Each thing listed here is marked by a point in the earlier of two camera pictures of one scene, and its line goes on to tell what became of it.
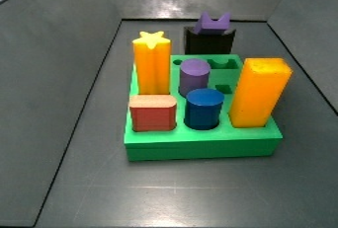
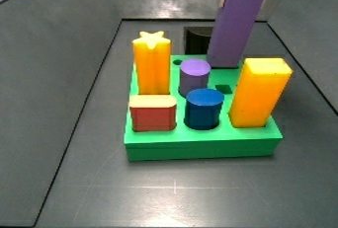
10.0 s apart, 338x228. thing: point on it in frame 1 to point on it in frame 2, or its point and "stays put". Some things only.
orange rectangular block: x=264 y=80 stays put
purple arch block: x=212 y=27 to x=235 y=23
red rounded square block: x=153 y=112 stays put
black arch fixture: x=208 y=43 stays put
